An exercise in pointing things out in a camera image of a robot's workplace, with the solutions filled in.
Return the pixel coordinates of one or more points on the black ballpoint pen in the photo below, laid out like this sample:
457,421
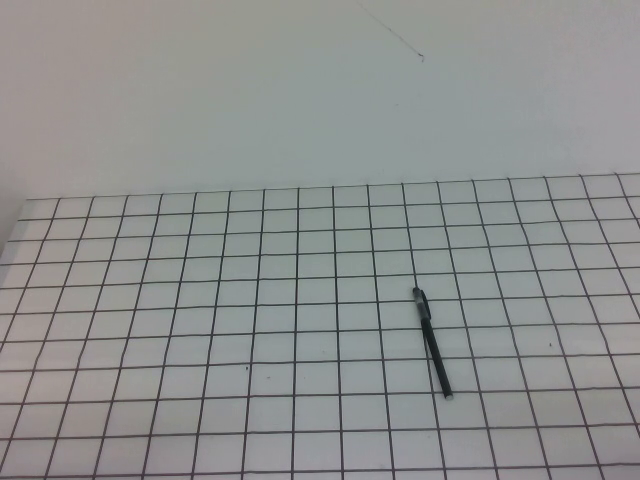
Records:
437,357

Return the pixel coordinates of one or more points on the white sheet with black grid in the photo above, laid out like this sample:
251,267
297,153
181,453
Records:
250,280

